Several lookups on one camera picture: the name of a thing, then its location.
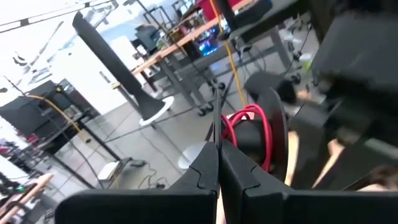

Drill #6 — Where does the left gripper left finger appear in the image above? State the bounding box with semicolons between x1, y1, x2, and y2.
54;141;220;224

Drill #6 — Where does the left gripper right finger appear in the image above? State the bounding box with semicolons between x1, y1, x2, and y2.
219;139;398;224

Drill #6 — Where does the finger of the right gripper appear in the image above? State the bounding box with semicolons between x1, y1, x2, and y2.
313;136;398;190
292;102;343;189

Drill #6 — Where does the black plastic spool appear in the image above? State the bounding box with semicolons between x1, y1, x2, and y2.
213;86;290;183

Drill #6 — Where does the white floor box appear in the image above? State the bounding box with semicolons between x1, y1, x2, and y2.
96;161;123;182

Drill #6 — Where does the grey round floor stand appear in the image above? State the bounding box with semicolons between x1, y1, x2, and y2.
177;141;208;170

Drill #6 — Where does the wood top table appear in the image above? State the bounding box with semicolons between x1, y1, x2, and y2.
0;172;54;224

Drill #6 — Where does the computer tower with lights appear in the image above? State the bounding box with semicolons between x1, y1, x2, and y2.
194;27;225;58

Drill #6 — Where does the red storage bin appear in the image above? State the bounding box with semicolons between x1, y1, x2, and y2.
197;0;246;21

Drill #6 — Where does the wood top workbench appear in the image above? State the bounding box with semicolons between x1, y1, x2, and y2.
111;0;299;118

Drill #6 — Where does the black equipment cart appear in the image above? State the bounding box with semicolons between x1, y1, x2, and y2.
0;79;133;191

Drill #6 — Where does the yellow extension cord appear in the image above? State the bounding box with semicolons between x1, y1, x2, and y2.
208;0;248;108

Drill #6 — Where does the yellow cable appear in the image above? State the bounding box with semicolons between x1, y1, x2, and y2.
26;94;83;134

